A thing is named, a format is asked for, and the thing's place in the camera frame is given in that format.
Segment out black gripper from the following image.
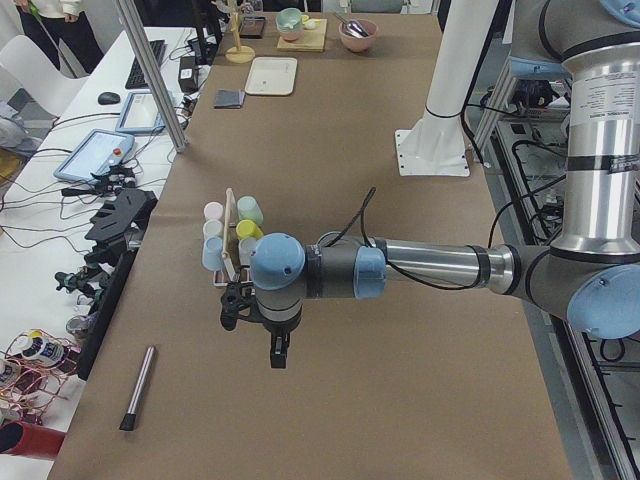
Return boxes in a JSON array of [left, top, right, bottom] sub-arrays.
[[263, 314, 300, 369]]

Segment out green plastic cup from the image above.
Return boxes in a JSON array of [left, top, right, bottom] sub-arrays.
[[236, 196, 264, 226]]

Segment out cream rabbit tray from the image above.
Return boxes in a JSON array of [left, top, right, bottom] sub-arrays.
[[244, 57, 298, 96]]

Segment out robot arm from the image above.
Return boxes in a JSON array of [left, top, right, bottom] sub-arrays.
[[250, 1, 639, 368]]

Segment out grey plastic cup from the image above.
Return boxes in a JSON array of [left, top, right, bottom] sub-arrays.
[[238, 236, 257, 266]]

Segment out blue plastic cup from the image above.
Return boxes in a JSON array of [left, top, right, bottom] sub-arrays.
[[201, 236, 224, 272]]

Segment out yellow plastic cup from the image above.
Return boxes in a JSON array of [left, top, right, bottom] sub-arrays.
[[235, 219, 264, 240]]

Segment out pink plastic cup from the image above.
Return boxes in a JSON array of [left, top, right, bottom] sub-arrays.
[[203, 201, 225, 221]]

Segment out brown dark tray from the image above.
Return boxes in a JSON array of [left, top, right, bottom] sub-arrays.
[[239, 17, 266, 39]]

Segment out steel muddler black tip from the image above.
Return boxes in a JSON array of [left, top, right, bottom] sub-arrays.
[[119, 345, 156, 432]]

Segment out black tool stand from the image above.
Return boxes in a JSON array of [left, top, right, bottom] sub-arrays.
[[55, 188, 158, 380]]

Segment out bottles in copper basket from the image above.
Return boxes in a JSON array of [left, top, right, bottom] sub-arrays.
[[1, 329, 81, 424]]

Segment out grey folded cloth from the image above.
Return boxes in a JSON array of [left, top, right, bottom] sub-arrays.
[[214, 89, 245, 109]]

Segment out near blue teach pendant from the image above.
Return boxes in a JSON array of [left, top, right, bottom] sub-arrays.
[[53, 129, 135, 184]]

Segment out blue teach pendant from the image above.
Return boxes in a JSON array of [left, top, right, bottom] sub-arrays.
[[53, 129, 135, 184], [115, 90, 164, 135]]

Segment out far blue teach pendant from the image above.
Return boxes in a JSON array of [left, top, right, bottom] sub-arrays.
[[115, 90, 164, 135]]

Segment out black small box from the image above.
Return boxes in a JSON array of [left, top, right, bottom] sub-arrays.
[[178, 56, 199, 94]]

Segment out red cylinder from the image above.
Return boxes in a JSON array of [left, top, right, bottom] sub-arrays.
[[1, 421, 66, 460]]

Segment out wooden mug tree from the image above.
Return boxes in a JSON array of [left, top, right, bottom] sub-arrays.
[[212, 0, 255, 64]]

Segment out black keyboard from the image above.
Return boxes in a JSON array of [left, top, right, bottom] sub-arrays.
[[124, 39, 167, 91]]

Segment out black computer mouse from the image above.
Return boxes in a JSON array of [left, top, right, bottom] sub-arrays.
[[97, 91, 121, 106]]

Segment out bamboo cutting board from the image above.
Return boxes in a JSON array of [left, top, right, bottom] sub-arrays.
[[277, 19, 327, 53]]

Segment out pink bowl with ice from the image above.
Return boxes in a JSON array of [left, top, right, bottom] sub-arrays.
[[339, 19, 379, 53]]

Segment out green top bowl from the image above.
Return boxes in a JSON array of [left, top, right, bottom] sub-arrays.
[[276, 7, 303, 33]]

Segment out steel ice scoop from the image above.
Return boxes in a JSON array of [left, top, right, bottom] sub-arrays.
[[333, 12, 370, 38]]

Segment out white chair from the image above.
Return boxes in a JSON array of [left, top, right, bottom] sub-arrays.
[[1, 35, 88, 117]]

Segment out person standing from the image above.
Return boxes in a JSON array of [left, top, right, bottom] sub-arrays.
[[14, 0, 104, 74]]

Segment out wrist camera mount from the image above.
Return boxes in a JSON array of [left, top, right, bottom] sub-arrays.
[[220, 281, 263, 331]]

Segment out white wire cup rack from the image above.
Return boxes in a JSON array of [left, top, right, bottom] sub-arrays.
[[213, 188, 250, 288]]

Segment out white pillar mount base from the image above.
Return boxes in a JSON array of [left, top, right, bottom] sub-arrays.
[[395, 1, 511, 178]]

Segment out aluminium frame post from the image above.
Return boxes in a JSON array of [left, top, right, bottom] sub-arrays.
[[114, 0, 187, 153]]

